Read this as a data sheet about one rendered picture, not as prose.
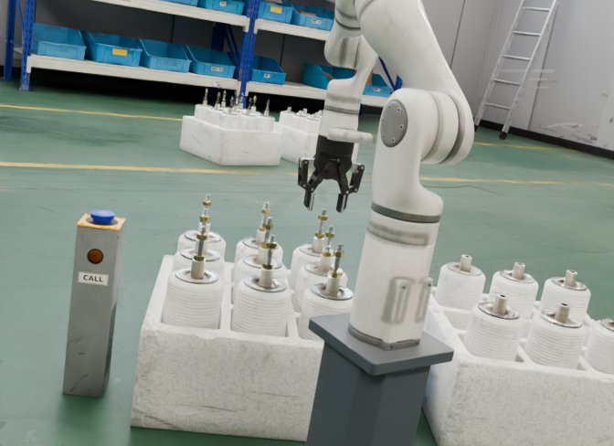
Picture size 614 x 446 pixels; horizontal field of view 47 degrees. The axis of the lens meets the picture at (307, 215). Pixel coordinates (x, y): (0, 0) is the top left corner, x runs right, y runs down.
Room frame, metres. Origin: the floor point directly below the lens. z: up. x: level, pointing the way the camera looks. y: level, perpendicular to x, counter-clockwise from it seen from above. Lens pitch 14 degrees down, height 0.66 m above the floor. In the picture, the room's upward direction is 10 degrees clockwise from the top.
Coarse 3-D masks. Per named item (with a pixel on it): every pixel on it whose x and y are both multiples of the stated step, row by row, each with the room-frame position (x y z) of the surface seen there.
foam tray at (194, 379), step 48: (144, 336) 1.05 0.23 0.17; (192, 336) 1.06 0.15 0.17; (240, 336) 1.08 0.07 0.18; (288, 336) 1.13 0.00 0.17; (144, 384) 1.05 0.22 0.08; (192, 384) 1.06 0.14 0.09; (240, 384) 1.07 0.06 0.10; (288, 384) 1.08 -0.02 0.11; (240, 432) 1.08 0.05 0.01; (288, 432) 1.09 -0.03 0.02
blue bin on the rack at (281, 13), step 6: (246, 0) 6.44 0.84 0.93; (282, 0) 6.63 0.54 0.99; (264, 6) 6.29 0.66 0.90; (270, 6) 6.33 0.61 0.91; (276, 6) 6.36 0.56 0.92; (282, 6) 6.39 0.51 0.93; (288, 6) 6.54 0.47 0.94; (264, 12) 6.30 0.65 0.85; (270, 12) 6.34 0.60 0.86; (276, 12) 6.37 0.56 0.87; (282, 12) 6.41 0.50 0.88; (288, 12) 6.44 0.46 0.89; (264, 18) 6.32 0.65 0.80; (270, 18) 6.35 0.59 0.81; (276, 18) 6.38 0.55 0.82; (282, 18) 6.42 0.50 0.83; (288, 18) 6.45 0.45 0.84
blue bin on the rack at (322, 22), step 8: (296, 8) 7.04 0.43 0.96; (304, 8) 7.10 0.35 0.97; (312, 8) 7.01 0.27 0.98; (320, 8) 6.91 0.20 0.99; (296, 16) 6.57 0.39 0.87; (304, 16) 6.54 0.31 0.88; (312, 16) 6.58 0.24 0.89; (320, 16) 6.88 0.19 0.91; (296, 24) 6.56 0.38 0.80; (304, 24) 6.55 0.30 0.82; (312, 24) 6.60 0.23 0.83; (320, 24) 6.64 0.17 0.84; (328, 24) 6.70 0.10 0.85
